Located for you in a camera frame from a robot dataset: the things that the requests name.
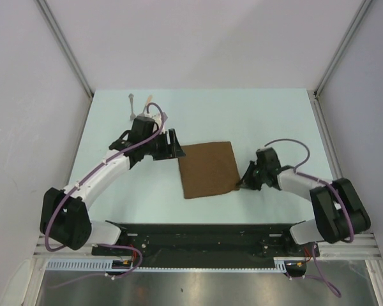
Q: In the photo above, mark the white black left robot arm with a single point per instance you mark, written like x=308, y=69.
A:
x=65, y=212

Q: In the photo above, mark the metal fork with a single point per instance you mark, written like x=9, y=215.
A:
x=132, y=115

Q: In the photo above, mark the aluminium front rail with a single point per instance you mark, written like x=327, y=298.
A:
x=364, y=247

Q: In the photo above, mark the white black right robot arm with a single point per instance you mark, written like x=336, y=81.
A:
x=339, y=213

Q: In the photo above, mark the aluminium corner post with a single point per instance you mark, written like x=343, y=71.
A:
x=350, y=33
x=64, y=46

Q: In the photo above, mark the brown cloth napkin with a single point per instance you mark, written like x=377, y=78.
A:
x=208, y=169

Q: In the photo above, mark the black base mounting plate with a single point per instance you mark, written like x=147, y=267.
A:
x=208, y=246

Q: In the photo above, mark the spoon with wooden handle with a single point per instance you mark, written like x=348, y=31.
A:
x=148, y=101

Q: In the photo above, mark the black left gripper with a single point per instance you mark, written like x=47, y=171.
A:
x=175, y=148

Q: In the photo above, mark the aluminium corner post left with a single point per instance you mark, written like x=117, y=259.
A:
x=64, y=46

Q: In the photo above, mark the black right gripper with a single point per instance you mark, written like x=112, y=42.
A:
x=246, y=181

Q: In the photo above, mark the aluminium corner post right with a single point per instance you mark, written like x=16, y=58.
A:
x=350, y=33

